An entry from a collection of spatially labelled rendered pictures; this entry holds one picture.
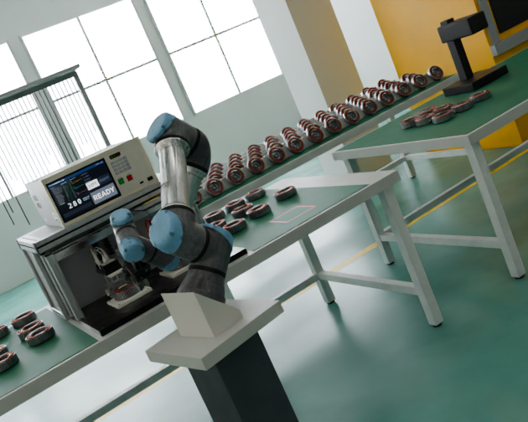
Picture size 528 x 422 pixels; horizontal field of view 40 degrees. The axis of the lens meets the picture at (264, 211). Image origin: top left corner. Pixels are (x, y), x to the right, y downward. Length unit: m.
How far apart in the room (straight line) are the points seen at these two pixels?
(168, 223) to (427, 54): 4.34
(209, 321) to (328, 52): 4.82
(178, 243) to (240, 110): 8.21
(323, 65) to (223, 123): 3.71
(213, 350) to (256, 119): 8.43
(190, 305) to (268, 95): 8.49
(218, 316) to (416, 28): 4.39
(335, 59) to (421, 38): 0.93
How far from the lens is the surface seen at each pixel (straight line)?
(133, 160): 3.01
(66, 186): 2.93
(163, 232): 2.10
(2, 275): 9.25
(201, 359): 2.02
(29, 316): 3.39
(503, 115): 3.47
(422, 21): 6.09
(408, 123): 3.96
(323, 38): 6.68
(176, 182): 2.23
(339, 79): 6.70
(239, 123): 10.21
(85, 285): 3.09
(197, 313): 2.11
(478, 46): 5.77
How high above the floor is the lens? 1.45
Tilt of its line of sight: 12 degrees down
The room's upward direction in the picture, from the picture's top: 23 degrees counter-clockwise
